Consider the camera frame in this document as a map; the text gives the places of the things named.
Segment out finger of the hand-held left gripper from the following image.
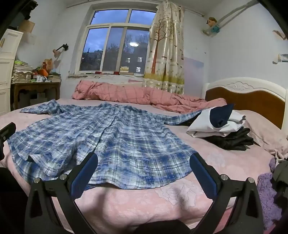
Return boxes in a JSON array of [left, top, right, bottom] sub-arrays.
[[0, 122, 17, 161]]

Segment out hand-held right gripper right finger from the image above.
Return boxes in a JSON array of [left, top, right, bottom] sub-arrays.
[[189, 152, 264, 234]]

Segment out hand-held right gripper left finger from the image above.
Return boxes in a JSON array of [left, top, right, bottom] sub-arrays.
[[24, 152, 99, 234]]

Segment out blue plaid shirt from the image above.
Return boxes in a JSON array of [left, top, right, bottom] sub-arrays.
[[7, 99, 203, 190]]

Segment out black folded garment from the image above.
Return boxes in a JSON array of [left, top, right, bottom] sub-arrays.
[[202, 128, 255, 151]]

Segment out carved wooden desk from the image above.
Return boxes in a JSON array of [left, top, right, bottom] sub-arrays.
[[11, 81, 62, 111]]

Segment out stack of papers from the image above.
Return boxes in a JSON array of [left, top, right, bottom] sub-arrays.
[[11, 60, 34, 84]]

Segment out white cabinet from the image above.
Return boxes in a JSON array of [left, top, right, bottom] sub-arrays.
[[0, 29, 24, 115]]

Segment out purple fuzzy cloth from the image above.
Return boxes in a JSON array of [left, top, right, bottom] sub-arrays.
[[256, 157, 284, 230]]

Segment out pink pillow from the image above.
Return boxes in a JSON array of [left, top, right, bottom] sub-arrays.
[[232, 110, 288, 158]]

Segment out dark cloth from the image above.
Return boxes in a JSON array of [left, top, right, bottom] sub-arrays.
[[271, 161, 288, 216]]

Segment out white and brown headboard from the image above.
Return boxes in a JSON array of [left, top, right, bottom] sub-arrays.
[[202, 77, 288, 131]]

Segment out pink checked quilt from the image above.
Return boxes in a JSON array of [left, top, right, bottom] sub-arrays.
[[72, 80, 228, 114]]

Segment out cardboard box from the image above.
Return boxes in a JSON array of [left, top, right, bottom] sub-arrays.
[[18, 20, 36, 33]]

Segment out yellow box on books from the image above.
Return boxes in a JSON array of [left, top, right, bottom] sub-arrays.
[[119, 66, 135, 76]]

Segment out tree print curtain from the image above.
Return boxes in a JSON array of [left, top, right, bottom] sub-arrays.
[[143, 1, 185, 95]]

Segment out white framed window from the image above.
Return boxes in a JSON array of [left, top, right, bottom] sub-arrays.
[[74, 4, 158, 76]]

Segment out small doll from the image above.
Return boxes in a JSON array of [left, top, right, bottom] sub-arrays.
[[206, 17, 220, 33]]

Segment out pink wall lamp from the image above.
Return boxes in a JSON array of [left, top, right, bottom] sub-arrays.
[[53, 43, 69, 58]]

